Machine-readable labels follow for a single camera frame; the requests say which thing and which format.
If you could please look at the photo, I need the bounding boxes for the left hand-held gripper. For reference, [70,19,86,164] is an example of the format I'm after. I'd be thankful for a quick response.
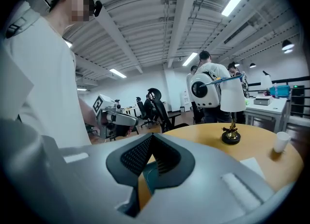
[93,94,139,142]

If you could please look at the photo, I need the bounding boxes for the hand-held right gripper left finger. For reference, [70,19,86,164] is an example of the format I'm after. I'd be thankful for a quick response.
[41,133,155,224]

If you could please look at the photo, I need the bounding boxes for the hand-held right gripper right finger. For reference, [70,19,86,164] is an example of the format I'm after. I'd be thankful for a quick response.
[138,133,299,224]

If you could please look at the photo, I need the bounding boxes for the white tissue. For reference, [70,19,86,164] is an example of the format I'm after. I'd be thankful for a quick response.
[239,157,266,179]

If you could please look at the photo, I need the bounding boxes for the teal tissue box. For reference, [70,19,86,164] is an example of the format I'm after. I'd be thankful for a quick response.
[141,161,160,196]

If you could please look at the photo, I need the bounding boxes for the person's left forearm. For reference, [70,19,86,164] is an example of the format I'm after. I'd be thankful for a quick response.
[77,98,97,132]

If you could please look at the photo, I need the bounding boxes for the grey flat box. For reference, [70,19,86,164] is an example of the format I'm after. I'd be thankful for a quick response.
[252,96,274,106]

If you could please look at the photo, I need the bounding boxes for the black office chair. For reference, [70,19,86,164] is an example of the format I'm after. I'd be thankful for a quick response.
[135,96,153,129]
[147,88,190,134]

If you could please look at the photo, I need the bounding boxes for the person's white shirt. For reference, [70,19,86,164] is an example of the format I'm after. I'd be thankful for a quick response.
[0,16,92,149]

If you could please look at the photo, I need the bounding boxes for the white paper cup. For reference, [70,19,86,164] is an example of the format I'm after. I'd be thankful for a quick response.
[273,131,292,154]

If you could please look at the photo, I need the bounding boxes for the white shade table lamp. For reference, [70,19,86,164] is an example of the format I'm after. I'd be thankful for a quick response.
[219,74,247,146]

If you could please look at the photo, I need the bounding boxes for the white round backpack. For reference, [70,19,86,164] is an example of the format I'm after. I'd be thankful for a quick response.
[189,71,222,109]

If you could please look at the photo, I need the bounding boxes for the white desk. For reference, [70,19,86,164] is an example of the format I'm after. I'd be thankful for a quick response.
[243,97,289,134]

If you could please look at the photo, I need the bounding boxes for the blue and yellow stick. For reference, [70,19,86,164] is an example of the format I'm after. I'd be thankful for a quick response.
[199,74,243,88]

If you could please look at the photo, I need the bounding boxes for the person's head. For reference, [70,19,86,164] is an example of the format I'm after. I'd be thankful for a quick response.
[49,0,95,36]

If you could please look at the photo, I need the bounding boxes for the blue plastic bin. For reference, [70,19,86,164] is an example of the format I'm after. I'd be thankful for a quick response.
[269,85,291,98]

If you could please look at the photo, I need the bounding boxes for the black cabinet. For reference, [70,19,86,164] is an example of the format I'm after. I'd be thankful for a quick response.
[289,85,306,118]

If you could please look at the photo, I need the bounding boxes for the black railing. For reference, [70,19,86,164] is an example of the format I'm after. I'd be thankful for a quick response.
[248,75,310,93]

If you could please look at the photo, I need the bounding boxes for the black head camera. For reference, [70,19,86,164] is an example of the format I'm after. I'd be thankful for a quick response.
[93,0,103,18]

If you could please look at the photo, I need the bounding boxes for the grey shoulder strap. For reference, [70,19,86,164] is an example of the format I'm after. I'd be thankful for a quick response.
[4,7,41,39]

